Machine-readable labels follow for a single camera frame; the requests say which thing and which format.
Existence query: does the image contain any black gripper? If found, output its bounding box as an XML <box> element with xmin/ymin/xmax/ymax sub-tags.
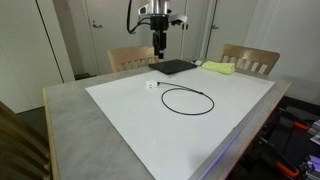
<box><xmin>149</xmin><ymin>15</ymin><xmax>169</xmax><ymax>60</ymax></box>

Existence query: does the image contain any white square charger block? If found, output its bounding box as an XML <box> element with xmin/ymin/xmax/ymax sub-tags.
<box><xmin>145</xmin><ymin>79</ymin><xmax>159</xmax><ymax>90</ymax></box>

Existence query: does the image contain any long black usb cable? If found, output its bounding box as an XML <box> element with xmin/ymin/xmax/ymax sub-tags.
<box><xmin>156</xmin><ymin>81</ymin><xmax>215</xmax><ymax>116</ymax></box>

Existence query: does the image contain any black flat pad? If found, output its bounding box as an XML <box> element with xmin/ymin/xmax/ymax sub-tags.
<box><xmin>148</xmin><ymin>58</ymin><xmax>198</xmax><ymax>76</ymax></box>

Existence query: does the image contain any wooden slat-back chair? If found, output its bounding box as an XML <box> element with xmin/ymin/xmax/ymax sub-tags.
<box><xmin>219</xmin><ymin>43</ymin><xmax>281</xmax><ymax>76</ymax></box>
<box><xmin>0</xmin><ymin>101</ymin><xmax>54</xmax><ymax>180</ymax></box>
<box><xmin>107</xmin><ymin>44</ymin><xmax>160</xmax><ymax>74</ymax></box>

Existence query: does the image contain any yellow-green folded cloth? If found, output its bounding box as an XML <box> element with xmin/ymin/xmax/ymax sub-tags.
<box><xmin>200</xmin><ymin>60</ymin><xmax>236</xmax><ymax>76</ymax></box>

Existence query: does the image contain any white board sheet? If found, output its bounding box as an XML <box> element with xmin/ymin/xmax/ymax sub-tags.
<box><xmin>85</xmin><ymin>65</ymin><xmax>276</xmax><ymax>180</ymax></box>

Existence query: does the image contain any silver aluminium profile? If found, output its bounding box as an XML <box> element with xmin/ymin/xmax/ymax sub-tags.
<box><xmin>306</xmin><ymin>119</ymin><xmax>320</xmax><ymax>146</ymax></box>

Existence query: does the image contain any black arm cable blue plug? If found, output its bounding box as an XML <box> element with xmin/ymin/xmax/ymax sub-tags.
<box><xmin>125</xmin><ymin>0</ymin><xmax>152</xmax><ymax>35</ymax></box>

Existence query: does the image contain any black orange-handled clamp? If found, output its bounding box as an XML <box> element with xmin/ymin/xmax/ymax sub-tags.
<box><xmin>258</xmin><ymin>136</ymin><xmax>301</xmax><ymax>179</ymax></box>
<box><xmin>292</xmin><ymin>120</ymin><xmax>312</xmax><ymax>132</ymax></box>

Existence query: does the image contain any long aluminium extrusion rail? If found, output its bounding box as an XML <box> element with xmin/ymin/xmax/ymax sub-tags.
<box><xmin>301</xmin><ymin>154</ymin><xmax>320</xmax><ymax>180</ymax></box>

